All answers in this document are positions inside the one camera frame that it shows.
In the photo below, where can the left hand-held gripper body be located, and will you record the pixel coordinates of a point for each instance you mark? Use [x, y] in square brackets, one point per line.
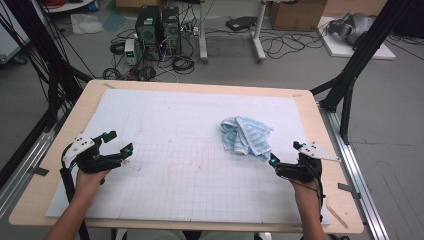
[81, 146]

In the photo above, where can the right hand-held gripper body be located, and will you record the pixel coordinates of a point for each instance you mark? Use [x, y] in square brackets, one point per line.
[301, 171]

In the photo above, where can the blue white striped towel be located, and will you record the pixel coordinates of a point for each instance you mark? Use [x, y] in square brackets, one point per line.
[246, 136]

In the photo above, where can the person's right hand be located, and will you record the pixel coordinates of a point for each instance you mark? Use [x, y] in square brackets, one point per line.
[305, 190]

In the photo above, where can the person's left hand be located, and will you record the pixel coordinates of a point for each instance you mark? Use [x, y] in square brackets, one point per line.
[88, 183]

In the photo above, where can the grey tape piece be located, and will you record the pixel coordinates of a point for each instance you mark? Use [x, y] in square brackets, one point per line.
[348, 190]
[38, 171]

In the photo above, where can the brown tape piece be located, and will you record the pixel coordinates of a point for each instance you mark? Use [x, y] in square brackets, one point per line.
[108, 85]

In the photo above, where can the white gridded mat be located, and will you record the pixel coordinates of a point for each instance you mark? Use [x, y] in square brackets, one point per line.
[186, 116]

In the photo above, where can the small white power supply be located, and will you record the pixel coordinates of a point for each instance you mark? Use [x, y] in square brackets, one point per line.
[130, 51]

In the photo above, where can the white board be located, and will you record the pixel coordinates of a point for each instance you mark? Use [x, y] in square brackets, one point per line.
[343, 50]

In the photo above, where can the black computer tower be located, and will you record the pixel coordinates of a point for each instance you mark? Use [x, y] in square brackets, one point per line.
[148, 31]
[171, 30]

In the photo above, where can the clear plastic bag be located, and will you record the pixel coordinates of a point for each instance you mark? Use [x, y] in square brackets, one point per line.
[86, 24]

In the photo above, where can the white table leg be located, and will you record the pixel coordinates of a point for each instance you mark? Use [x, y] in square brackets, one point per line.
[258, 36]
[202, 33]

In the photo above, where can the brown cardboard box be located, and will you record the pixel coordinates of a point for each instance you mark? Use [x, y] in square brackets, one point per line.
[296, 15]

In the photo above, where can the grey headset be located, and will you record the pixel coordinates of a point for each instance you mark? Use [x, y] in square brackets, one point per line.
[353, 26]

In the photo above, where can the black flat device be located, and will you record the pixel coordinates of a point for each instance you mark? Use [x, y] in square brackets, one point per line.
[240, 23]

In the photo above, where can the aluminium rail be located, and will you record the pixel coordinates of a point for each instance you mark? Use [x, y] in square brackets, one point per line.
[356, 173]
[30, 160]

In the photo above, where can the black metal frame stand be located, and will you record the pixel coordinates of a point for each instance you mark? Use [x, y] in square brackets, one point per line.
[50, 66]
[360, 56]

